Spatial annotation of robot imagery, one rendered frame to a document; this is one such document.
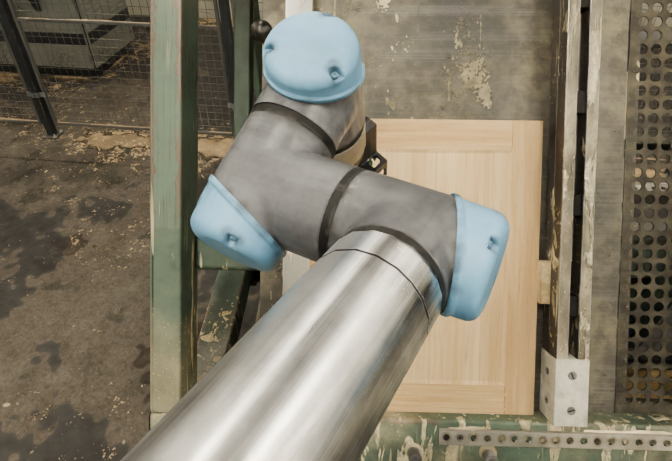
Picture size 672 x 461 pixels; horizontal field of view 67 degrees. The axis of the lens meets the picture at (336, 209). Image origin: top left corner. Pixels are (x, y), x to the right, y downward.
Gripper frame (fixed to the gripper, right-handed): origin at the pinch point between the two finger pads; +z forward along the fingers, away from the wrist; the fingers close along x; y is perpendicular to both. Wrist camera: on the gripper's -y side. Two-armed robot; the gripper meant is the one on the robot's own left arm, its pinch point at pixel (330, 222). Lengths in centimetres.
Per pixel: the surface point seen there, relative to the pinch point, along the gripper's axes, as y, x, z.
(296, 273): -6.6, 5.9, 27.4
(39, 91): -37, 274, 209
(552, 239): 32.3, -23.0, 27.9
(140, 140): -10, 214, 237
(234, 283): -18, 28, 70
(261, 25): 15.1, 32.4, -0.5
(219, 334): -29, 17, 61
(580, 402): 15, -46, 36
